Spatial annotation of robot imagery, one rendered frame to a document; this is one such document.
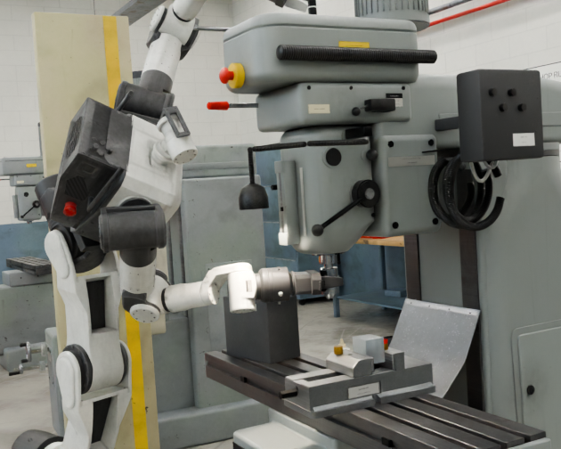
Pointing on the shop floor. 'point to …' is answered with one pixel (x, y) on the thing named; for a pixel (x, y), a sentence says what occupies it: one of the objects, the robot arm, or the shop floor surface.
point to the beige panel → (80, 22)
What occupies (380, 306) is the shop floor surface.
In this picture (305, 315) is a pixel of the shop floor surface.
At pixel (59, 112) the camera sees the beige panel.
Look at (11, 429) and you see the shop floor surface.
